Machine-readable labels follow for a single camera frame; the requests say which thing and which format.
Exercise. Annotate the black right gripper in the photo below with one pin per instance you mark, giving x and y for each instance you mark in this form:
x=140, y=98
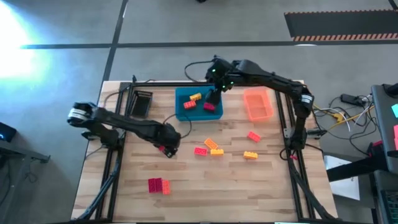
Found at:
x=220, y=76

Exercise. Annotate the dark grey desk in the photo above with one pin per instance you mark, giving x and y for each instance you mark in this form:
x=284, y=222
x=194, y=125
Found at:
x=18, y=155

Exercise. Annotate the orange translucent plastic bin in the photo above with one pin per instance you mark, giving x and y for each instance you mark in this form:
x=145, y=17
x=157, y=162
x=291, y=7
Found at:
x=258, y=104

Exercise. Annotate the orange-yellow toy brick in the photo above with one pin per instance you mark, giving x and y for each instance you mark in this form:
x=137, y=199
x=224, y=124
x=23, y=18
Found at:
x=250, y=155
x=211, y=143

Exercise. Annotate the red lego bricks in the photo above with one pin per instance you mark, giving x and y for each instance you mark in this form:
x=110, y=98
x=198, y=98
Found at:
x=200, y=151

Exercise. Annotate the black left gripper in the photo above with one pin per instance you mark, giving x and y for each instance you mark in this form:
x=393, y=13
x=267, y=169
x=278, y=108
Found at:
x=168, y=137

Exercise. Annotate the black power adapter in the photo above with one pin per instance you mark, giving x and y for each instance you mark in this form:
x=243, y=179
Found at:
x=351, y=99

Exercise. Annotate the black aluminium table frame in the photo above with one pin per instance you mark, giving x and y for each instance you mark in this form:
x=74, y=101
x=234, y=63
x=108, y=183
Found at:
x=161, y=84

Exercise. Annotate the black frame clamp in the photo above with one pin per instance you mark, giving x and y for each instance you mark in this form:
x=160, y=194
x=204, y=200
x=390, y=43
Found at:
x=134, y=79

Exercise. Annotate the black mesh basket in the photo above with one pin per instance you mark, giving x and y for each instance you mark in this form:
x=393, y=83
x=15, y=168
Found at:
x=141, y=104

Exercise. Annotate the black rounded object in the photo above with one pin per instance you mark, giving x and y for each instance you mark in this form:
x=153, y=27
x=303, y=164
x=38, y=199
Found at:
x=392, y=88

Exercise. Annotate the black device with blue light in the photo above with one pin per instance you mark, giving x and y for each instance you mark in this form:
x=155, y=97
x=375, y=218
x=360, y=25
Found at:
x=5, y=132

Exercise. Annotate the small red object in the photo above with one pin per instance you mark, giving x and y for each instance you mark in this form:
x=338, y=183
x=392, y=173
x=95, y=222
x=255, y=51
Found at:
x=377, y=143

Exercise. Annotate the blue plastic bin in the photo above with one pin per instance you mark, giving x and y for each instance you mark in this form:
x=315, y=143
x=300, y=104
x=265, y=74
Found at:
x=199, y=113

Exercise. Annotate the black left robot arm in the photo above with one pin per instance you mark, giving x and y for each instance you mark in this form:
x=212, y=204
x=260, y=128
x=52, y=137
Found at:
x=124, y=123

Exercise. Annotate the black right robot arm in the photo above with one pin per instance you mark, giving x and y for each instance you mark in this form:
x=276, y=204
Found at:
x=273, y=81

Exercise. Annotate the teal sticky note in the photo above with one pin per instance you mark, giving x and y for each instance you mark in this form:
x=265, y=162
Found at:
x=395, y=110

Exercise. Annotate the black grid device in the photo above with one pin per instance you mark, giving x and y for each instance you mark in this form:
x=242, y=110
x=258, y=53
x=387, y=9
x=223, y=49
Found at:
x=387, y=202

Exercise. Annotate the pink sticky note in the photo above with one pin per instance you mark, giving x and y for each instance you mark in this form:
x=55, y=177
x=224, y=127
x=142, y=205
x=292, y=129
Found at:
x=396, y=135

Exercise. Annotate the black side table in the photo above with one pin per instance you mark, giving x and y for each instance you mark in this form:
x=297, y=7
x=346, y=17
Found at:
x=385, y=130

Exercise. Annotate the white paper sheet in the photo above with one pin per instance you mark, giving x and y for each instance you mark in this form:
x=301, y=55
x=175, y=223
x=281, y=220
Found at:
x=345, y=189

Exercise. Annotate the black hazard-striped floor mat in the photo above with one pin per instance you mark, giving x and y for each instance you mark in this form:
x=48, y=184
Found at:
x=342, y=25

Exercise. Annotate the black bar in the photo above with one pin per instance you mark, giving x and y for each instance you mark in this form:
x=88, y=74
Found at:
x=354, y=169

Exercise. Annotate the orange-red toy brick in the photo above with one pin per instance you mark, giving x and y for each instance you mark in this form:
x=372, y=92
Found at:
x=166, y=187
x=189, y=104

